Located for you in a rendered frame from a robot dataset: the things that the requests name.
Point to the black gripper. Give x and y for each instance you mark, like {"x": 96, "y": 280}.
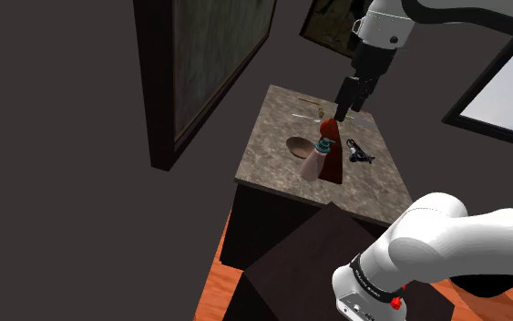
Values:
{"x": 373, "y": 60}

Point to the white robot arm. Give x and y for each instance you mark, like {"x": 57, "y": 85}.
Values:
{"x": 442, "y": 242}

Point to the small gold piece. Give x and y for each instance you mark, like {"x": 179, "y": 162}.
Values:
{"x": 321, "y": 111}

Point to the thin gold stick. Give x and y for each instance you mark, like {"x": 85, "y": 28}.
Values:
{"x": 308, "y": 101}

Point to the thin silver stick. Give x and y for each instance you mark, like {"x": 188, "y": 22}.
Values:
{"x": 305, "y": 117}

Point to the dark red cone figure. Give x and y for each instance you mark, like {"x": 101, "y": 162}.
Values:
{"x": 332, "y": 155}

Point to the brown oval sink basin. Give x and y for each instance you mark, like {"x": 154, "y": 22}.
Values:
{"x": 299, "y": 146}

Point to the pink bottle with teal pump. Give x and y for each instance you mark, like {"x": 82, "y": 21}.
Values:
{"x": 313, "y": 163}

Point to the dark cabinet with marble top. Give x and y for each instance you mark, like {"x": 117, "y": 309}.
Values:
{"x": 273, "y": 160}

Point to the black framed window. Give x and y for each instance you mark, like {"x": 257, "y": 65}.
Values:
{"x": 502, "y": 95}

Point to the dark robot stand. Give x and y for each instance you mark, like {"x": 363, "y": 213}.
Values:
{"x": 296, "y": 271}

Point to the dark framed wall picture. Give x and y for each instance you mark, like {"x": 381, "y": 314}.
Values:
{"x": 329, "y": 24}

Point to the large dark framed wall mirror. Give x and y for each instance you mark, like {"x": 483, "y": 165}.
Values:
{"x": 211, "y": 57}

